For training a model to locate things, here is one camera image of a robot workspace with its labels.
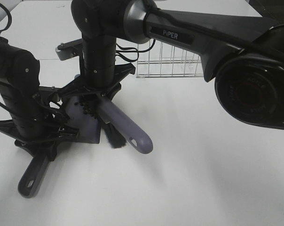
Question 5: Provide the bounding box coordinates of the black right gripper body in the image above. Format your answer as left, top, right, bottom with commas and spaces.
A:
54, 62, 136, 102

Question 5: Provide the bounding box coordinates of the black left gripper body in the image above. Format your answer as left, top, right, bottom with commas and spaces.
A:
0, 86, 79, 161

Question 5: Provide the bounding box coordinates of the dark coffee bean pile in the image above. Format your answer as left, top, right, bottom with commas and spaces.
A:
74, 100, 96, 118

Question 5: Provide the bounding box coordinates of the purple plastic dustpan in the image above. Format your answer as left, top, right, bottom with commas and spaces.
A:
15, 97, 101, 198

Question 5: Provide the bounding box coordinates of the purple hand brush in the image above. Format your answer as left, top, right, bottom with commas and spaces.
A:
74, 74, 154, 155

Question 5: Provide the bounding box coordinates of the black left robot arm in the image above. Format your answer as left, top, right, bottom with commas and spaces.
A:
0, 37, 79, 161

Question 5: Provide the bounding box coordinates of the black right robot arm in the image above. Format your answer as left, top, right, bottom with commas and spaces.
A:
56, 0, 284, 130

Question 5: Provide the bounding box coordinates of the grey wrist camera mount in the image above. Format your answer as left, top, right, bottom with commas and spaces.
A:
55, 39, 82, 61

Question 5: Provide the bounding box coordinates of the wire dish rack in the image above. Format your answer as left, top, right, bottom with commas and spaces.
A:
136, 41, 204, 78

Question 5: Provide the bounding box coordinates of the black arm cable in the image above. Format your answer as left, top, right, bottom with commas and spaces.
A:
0, 0, 13, 38

